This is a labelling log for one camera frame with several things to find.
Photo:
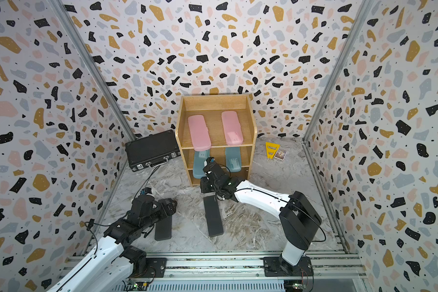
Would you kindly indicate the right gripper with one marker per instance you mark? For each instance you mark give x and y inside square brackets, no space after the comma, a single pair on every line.
[203,185]

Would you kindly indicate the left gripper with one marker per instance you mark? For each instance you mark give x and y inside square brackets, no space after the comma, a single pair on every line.
[171,209]

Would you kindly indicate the black pencil case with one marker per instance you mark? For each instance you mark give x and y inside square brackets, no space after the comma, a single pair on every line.
[163,229]
[213,216]

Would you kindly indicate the teal pencil case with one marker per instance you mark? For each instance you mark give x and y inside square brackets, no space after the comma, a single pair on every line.
[199,163]
[233,159]

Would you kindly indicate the pink pencil case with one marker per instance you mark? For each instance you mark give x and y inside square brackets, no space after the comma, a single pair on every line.
[232,128]
[199,133]

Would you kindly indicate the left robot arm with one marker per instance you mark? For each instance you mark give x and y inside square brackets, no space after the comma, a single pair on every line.
[114,258]

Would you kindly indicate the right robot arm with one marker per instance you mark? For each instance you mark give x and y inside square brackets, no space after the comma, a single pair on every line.
[299,220]

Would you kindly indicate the wooden three-tier shelf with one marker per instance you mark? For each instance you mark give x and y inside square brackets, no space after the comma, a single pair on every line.
[211,108]

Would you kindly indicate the black briefcase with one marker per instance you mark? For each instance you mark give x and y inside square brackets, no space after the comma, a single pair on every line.
[151,151]

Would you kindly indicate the yellow triangular packet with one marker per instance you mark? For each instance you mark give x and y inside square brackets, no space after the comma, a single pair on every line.
[271,149]

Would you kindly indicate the small card box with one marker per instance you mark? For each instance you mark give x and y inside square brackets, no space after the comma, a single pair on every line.
[280,154]

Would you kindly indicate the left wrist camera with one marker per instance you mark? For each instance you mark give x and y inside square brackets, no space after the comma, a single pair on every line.
[146,191]

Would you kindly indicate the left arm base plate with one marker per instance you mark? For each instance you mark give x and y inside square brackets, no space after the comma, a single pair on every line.
[141,268]

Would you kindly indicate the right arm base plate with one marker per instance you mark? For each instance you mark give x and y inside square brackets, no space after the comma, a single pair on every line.
[277,267]

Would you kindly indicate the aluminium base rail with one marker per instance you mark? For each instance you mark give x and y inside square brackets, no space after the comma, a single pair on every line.
[244,272]

